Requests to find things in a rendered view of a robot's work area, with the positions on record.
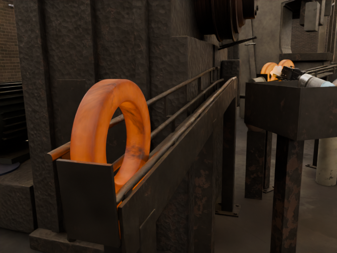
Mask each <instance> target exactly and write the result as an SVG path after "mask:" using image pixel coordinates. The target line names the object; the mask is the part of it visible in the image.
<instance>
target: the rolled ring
mask: <svg viewBox="0 0 337 253"><path fill-rule="evenodd" d="M118 107H119V108H120V109H121V111H122V113H123V116H124V119H125V124H126V133H127V140H126V150H125V155H124V159H123V162H122V164H121V167H120V169H119V171H118V172H117V174H116V175H115V176H114V182H115V193H116V192H117V191H118V190H119V189H120V188H121V187H122V186H123V185H124V184H125V183H126V182H127V181H128V180H129V179H130V178H131V177H132V176H133V175H134V174H135V173H136V172H137V171H138V170H139V169H140V168H141V167H142V166H143V165H144V164H145V163H146V162H147V161H148V158H149V151H150V118H149V112H148V107H147V103H146V100H145V98H144V95H143V93H142V91H141V90H140V88H139V87H138V86H137V85H136V84H135V83H134V82H132V81H130V80H127V79H105V80H101V81H99V82H97V83H96V84H94V85H93V86H92V87H91V88H90V89H89V90H88V91H87V93H86V94H85V96H84V97H83V99H82V101H81V103H80V105H79V107H78V110H77V112H76V115H75V119H74V123H73V127H72V133H71V143H70V159H71V160H75V161H85V162H95V163H106V164H107V161H106V138H107V132H108V128H109V124H110V121H111V119H112V116H113V114H114V112H115V111H116V109H117V108H118Z"/></svg>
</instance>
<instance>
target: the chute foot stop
mask: <svg viewBox="0 0 337 253"><path fill-rule="evenodd" d="M56 165H57V171H58V178H59V184H60V191H61V198H62V204H63V211H64V217H65V224H66V231H67V237H68V238H71V239H76V240H81V241H87V242H92V243H97V244H102V245H107V246H112V247H117V248H119V247H120V234H119V224H118V213H117V203H116V193H115V182H114V172H113V164H106V163H95V162H85V161H75V160H65V159H57V160H56Z"/></svg>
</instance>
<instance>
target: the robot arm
mask: <svg viewBox="0 0 337 253"><path fill-rule="evenodd" d="M292 67H293V66H290V67H287V66H283V69H282V66H275V67H274V69H273V70H272V71H271V72H270V74H271V75H272V76H273V77H275V78H277V79H280V80H281V81H292V80H298V86H297V87H300V88H303V87H326V86H337V79H336V80H334V81H333V83H330V82H328V81H325V80H322V79H319V78H316V77H314V76H311V75H309V74H306V72H305V71H302V70H300V69H299V68H296V67H294V68H292Z"/></svg>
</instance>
